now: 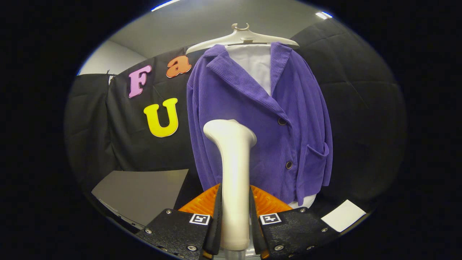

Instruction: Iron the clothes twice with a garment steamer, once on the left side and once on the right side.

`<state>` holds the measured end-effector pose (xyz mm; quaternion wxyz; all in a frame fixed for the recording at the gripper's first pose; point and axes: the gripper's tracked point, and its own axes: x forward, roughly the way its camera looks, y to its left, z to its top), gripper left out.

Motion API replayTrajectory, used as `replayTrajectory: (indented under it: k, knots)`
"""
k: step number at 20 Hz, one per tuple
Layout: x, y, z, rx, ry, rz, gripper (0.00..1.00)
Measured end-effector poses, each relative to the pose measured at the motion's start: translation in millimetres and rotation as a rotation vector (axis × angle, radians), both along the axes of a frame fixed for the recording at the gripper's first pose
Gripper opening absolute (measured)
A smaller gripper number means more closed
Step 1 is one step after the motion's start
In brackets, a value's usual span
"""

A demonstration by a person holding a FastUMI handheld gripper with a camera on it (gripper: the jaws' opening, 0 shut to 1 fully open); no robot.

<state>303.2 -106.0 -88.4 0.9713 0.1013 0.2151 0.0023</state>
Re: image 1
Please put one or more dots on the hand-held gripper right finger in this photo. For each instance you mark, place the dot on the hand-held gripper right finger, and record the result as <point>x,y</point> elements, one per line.
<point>257,231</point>

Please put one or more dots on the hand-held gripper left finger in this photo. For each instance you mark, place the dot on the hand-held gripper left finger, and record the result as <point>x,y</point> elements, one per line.
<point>215,231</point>

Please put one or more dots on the white garment steamer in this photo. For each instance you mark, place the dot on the white garment steamer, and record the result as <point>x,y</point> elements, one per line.
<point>234,173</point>

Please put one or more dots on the white clothes hanger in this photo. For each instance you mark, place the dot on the white clothes hanger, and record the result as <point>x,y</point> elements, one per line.
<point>245,36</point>

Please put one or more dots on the grey cabinet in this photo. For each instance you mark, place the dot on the grey cabinet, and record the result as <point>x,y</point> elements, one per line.
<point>144,191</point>

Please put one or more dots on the white flat board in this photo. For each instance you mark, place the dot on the white flat board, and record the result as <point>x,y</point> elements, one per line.
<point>343,216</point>

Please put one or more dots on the black backdrop cloth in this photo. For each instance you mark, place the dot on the black backdrop cloth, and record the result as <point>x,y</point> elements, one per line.
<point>361,108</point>

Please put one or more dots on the white mannequin torso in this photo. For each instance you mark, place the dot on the white mannequin torso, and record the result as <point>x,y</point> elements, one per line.
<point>254,63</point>

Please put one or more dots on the small ceiling light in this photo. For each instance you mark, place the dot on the small ceiling light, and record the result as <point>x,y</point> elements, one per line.
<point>323,15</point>

